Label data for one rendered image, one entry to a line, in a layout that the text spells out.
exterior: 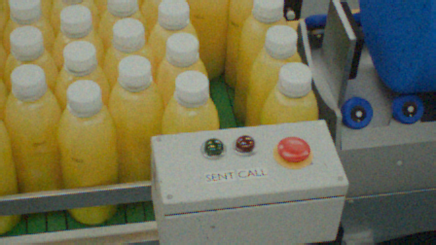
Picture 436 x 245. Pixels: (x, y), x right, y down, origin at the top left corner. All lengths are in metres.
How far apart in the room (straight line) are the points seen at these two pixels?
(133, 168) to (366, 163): 0.35
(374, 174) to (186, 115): 0.36
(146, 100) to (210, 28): 0.25
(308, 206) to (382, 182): 0.36
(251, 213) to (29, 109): 0.30
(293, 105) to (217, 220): 0.20
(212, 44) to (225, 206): 0.42
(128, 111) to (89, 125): 0.06
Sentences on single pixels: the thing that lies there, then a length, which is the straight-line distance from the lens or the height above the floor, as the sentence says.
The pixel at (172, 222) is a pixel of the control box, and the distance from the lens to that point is 0.93.
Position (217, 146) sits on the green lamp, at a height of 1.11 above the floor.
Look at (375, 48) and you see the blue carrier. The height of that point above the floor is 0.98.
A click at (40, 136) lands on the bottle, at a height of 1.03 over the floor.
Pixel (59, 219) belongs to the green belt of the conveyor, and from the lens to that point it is 1.16.
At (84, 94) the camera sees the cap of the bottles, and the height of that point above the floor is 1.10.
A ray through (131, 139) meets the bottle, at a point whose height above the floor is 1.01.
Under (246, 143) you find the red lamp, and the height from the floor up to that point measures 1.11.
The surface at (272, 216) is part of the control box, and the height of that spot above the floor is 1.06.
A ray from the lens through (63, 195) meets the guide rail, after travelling 1.08.
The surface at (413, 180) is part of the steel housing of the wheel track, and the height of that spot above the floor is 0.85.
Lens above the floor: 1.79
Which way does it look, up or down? 45 degrees down
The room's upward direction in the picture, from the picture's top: 4 degrees clockwise
